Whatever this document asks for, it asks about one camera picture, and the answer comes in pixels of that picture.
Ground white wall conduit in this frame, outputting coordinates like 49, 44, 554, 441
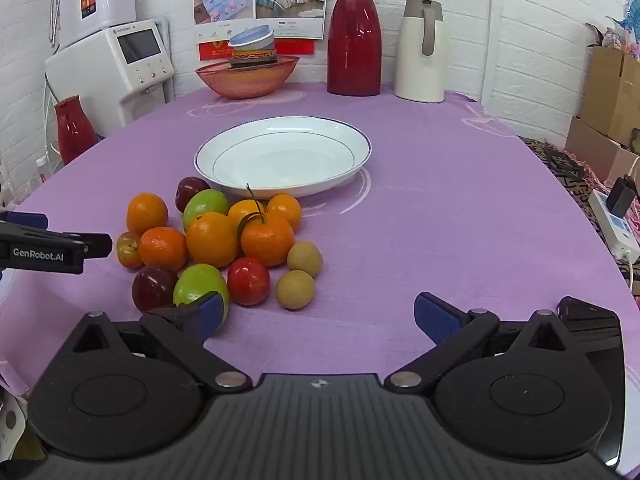
477, 0, 502, 102

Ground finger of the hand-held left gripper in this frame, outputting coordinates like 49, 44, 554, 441
0, 225, 114, 260
0, 211, 50, 231

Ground tangerine with stem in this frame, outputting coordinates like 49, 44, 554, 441
239, 184, 296, 267

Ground white power strip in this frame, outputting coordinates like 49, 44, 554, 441
588, 187, 640, 263

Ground red thermos jug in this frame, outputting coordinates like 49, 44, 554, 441
327, 0, 383, 97

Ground orange glass bowl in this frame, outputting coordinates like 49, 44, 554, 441
195, 55, 301, 100

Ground large orange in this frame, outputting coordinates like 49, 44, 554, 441
185, 211, 241, 269

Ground red vase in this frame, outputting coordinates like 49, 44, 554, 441
54, 95, 98, 166

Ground patterned blanket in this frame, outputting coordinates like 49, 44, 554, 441
517, 135, 640, 306

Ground green apple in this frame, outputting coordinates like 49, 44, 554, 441
182, 189, 231, 231
173, 263, 230, 328

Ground patterned bowl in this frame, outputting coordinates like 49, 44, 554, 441
230, 49, 278, 62

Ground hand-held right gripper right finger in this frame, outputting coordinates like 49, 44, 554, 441
384, 291, 576, 395

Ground dark bowl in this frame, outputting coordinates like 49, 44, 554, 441
228, 56, 281, 71

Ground white plate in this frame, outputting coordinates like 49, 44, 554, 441
194, 116, 373, 199

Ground purple tablecloth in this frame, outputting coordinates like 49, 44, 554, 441
0, 82, 640, 403

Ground red yellow plum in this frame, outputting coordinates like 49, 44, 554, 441
116, 231, 144, 269

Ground white thermos jug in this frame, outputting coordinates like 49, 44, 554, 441
393, 0, 447, 103

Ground tall cardboard box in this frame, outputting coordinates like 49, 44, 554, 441
580, 45, 640, 148

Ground dark red apple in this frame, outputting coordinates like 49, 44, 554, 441
175, 176, 211, 213
131, 266, 179, 313

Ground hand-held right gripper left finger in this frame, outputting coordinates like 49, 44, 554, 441
62, 291, 253, 395

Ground black charger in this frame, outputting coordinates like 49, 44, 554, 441
606, 176, 638, 218

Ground small tangerine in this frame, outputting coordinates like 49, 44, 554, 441
266, 193, 303, 232
126, 192, 169, 235
227, 199, 266, 226
139, 227, 188, 271

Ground white water dispenser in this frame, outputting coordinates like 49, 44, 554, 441
44, 17, 176, 138

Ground tan longan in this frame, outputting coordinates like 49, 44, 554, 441
275, 270, 316, 310
287, 241, 324, 278

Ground white power cable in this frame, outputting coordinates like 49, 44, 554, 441
620, 255, 640, 297

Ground low cardboard box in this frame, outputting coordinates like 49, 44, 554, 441
565, 116, 640, 186

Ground bowl with blue lid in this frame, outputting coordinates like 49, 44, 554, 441
229, 25, 276, 53

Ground bright red apple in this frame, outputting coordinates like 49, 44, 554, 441
227, 257, 271, 307

